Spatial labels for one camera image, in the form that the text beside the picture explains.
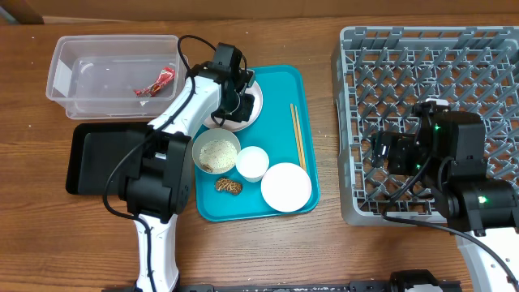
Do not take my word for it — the large white plate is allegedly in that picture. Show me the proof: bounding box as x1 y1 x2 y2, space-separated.
203 81 263 132

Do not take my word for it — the grey bowl of rice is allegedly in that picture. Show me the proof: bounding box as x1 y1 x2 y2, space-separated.
192 128 241 174

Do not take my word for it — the white paper cup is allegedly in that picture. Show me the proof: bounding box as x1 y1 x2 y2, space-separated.
235 146 269 183

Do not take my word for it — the wooden chopstick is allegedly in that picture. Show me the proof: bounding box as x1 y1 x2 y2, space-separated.
293 105 307 171
290 104 307 170

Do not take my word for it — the red snack wrapper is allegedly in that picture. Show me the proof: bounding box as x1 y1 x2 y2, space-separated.
134 67 176 97

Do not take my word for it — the small white plate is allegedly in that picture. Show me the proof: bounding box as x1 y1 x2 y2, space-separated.
260 162 312 213

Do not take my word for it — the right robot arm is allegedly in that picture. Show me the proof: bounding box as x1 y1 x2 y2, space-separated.
371 99 518 291

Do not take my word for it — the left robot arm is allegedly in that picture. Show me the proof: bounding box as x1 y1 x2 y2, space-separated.
114 43 255 291

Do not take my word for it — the grey dishwasher rack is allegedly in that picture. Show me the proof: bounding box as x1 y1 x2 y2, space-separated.
332 26 518 225

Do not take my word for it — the clear plastic waste bin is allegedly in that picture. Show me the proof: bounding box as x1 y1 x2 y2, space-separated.
45 35 186 119

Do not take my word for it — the teal serving tray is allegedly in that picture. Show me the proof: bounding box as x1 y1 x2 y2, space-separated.
195 65 320 222

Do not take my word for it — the brown walnut-like food piece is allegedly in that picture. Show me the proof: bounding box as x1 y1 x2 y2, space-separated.
215 178 242 195

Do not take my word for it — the black rectangular tray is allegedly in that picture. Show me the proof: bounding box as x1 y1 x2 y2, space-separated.
65 120 182 196

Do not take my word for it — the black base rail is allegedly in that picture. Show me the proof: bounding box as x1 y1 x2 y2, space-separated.
101 280 462 292

